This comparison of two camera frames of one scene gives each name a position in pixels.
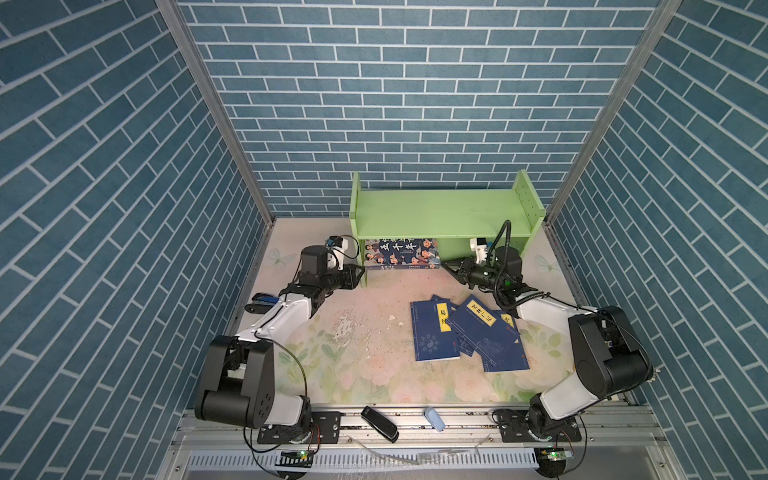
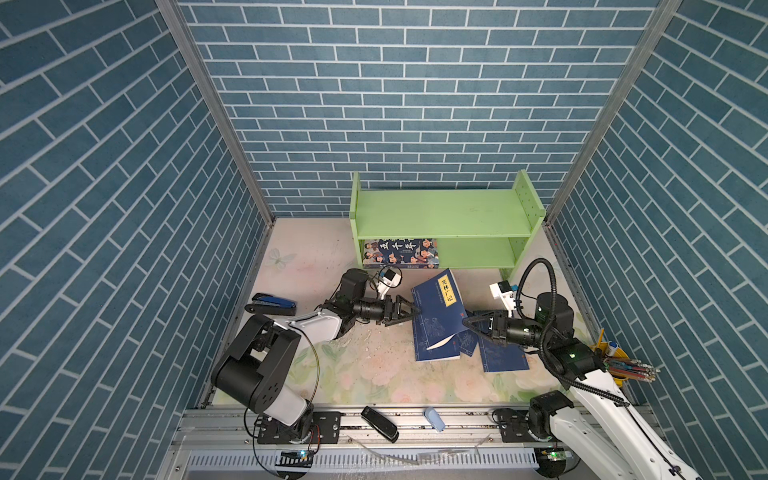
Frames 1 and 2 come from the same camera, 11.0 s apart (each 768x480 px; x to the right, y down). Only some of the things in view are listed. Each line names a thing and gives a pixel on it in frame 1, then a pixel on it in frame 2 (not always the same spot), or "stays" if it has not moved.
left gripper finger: x=354 y=271 to x=402 y=306
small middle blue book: x=465 y=345 stays
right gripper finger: x=454 y=266 to x=486 y=319
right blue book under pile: x=503 y=348 stays
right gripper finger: x=462 y=277 to x=483 y=338
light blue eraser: x=434 y=418 stays
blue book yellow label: x=432 y=331 stays
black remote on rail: x=383 y=426 stays
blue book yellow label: x=489 y=336 to x=441 y=310
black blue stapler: x=262 y=303 stays
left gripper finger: x=350 y=284 to x=399 y=319
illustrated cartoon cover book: x=402 y=254 stays
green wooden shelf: x=452 y=216 stays
